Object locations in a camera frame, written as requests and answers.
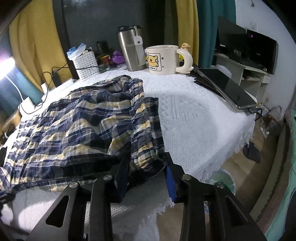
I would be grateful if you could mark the yellow curtain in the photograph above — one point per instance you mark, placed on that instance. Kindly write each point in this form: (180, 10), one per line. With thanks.
(35, 43)

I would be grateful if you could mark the white perforated basket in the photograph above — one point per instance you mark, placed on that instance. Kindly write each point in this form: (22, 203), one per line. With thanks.
(86, 65)

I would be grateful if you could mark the white desk shelf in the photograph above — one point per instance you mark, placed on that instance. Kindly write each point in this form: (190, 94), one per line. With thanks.
(252, 80)

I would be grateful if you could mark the stainless steel tumbler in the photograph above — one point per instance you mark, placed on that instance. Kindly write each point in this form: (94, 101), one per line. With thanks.
(132, 46)

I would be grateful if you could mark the black monitor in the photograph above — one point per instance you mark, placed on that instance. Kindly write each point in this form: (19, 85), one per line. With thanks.
(246, 46)

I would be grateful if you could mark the black laptop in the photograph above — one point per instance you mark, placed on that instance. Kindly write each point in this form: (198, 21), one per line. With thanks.
(235, 95)

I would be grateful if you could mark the white desk lamp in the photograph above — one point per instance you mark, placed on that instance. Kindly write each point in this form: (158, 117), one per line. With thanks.
(26, 105)

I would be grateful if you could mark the purple plush toy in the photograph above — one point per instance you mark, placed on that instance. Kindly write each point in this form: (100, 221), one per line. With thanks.
(117, 58)

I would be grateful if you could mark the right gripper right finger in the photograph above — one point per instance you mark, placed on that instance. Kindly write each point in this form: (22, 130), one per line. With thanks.
(208, 205)

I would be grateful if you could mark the cream bear mug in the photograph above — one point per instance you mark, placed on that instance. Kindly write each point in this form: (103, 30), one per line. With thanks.
(168, 60)

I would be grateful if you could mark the blue tissue pack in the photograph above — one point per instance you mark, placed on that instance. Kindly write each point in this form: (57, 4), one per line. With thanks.
(74, 52)

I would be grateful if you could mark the brown round container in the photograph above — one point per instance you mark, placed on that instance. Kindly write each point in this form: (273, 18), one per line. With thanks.
(10, 124)

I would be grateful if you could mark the small orange jar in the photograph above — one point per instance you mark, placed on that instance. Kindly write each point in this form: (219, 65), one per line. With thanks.
(106, 60)

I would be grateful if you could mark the white charger plug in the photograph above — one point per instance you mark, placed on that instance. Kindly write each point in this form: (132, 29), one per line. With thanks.
(44, 87)

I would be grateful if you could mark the blue plaid pants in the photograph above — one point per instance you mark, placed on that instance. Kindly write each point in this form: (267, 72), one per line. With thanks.
(86, 133)

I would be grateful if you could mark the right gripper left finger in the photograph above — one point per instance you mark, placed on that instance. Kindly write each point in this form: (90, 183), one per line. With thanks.
(83, 212)

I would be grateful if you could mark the white textured tablecloth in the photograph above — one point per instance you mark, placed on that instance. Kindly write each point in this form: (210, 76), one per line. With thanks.
(199, 129)

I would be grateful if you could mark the black power adapter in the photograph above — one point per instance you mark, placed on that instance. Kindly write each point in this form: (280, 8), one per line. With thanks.
(56, 79)

